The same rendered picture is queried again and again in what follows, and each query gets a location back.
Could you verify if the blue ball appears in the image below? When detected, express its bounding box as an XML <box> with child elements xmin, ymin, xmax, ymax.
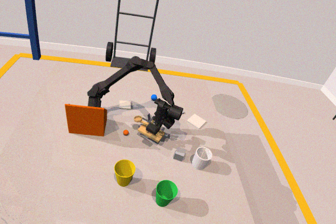
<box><xmin>151</xmin><ymin>94</ymin><xmax>157</xmax><ymax>101</ymax></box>

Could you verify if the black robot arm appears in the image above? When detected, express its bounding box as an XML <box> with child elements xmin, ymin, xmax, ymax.
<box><xmin>87</xmin><ymin>56</ymin><xmax>183</xmax><ymax>129</ymax></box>

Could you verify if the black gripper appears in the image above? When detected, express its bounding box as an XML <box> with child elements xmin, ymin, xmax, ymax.
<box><xmin>146</xmin><ymin>112</ymin><xmax>169</xmax><ymax>135</ymax></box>

